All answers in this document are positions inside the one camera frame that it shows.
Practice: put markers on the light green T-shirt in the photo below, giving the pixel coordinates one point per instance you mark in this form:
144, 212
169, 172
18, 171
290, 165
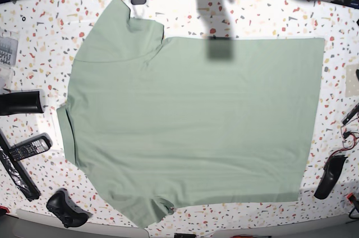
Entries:
160, 123

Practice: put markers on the black TV remote control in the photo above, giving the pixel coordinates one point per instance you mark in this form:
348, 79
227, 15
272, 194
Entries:
29, 148

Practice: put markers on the black game controller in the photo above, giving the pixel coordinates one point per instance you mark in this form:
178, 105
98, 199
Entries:
59, 207

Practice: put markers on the black curved handheld device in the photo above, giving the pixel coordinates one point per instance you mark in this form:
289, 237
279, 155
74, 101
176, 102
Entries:
332, 171

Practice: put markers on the beige square pad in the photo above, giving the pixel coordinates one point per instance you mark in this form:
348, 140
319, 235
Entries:
352, 80

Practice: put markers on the long black bar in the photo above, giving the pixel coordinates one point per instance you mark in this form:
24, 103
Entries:
17, 173

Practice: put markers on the clear plastic parts box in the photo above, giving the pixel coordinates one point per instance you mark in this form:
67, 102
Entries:
8, 51

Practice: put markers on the black cylindrical handle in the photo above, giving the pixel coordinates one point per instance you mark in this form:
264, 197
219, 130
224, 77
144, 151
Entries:
20, 102

